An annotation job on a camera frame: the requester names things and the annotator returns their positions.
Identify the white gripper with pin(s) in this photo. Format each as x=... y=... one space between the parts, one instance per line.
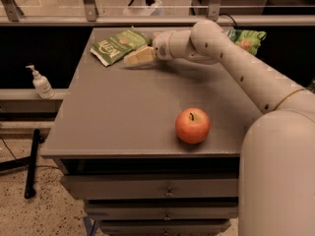
x=161 y=45

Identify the green jalapeno chip bag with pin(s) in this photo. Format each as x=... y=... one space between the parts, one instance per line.
x=117 y=46

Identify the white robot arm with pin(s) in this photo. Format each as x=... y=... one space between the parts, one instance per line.
x=277 y=160

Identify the green rice chip bag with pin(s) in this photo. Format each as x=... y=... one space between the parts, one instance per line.
x=249 y=40

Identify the white floor stand base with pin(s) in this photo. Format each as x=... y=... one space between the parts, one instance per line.
x=143 y=8

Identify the red apple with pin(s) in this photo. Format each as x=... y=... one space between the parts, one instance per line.
x=192 y=126

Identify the grey drawer cabinet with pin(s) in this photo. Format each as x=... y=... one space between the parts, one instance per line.
x=114 y=140

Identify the white pump lotion bottle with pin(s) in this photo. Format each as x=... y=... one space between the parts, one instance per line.
x=41 y=83

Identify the black stand leg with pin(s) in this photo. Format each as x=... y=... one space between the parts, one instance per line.
x=28 y=162

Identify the metal railing frame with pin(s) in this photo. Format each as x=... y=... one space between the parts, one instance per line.
x=183 y=12

